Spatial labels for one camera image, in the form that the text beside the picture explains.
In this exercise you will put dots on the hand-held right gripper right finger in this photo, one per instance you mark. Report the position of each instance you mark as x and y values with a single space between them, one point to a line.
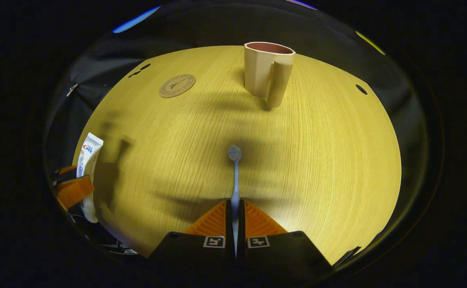
277 250

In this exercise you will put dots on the silver metal clip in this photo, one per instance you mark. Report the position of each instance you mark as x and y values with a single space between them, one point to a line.
72 89

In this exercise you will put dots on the white toothbrush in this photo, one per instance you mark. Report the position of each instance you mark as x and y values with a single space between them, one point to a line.
235 184

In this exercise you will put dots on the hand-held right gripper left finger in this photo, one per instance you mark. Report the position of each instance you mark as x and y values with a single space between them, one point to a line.
193 250

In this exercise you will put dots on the white toothpaste tube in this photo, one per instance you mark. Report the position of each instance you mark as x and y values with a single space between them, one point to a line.
89 152

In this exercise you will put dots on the beige cup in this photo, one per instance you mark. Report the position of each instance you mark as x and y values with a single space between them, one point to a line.
259 72

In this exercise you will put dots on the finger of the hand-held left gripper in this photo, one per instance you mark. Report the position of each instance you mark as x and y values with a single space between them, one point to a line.
66 170
73 192

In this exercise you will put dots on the round brown coaster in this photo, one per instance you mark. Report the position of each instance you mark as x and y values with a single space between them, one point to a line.
177 85

